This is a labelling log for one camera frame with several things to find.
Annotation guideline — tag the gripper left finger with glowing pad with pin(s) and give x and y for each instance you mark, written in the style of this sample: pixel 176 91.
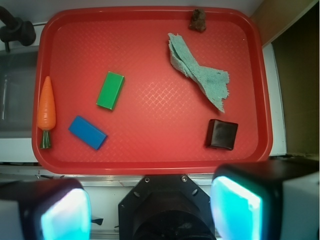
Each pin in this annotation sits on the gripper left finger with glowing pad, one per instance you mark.
pixel 54 209

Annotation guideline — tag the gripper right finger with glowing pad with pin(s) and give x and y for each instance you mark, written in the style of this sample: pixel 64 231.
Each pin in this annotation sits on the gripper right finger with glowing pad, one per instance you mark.
pixel 267 200

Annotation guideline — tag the blue rectangular block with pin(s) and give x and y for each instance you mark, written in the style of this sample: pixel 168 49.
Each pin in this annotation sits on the blue rectangular block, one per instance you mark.
pixel 87 132

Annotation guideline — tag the dark brown square block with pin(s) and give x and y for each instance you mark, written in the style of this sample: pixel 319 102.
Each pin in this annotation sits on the dark brown square block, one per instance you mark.
pixel 221 134

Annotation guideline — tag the green rectangular block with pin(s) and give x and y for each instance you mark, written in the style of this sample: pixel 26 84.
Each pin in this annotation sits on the green rectangular block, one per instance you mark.
pixel 110 91

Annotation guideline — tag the orange toy carrot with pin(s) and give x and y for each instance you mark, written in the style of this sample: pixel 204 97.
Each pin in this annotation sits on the orange toy carrot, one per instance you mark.
pixel 46 114

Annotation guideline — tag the teal cloth rag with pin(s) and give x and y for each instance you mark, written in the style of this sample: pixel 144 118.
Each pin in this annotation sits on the teal cloth rag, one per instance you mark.
pixel 211 81

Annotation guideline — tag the red plastic tray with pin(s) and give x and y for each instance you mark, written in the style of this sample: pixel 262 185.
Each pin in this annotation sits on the red plastic tray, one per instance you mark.
pixel 160 121

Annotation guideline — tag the grey metal sink basin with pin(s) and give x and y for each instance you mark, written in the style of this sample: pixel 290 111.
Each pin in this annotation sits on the grey metal sink basin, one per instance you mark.
pixel 17 87

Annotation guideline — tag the black sink faucet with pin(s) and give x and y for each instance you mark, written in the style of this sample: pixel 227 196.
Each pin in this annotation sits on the black sink faucet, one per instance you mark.
pixel 15 29

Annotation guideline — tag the brown rock-like lump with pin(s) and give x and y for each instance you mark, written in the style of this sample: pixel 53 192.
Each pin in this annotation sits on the brown rock-like lump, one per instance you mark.
pixel 198 20

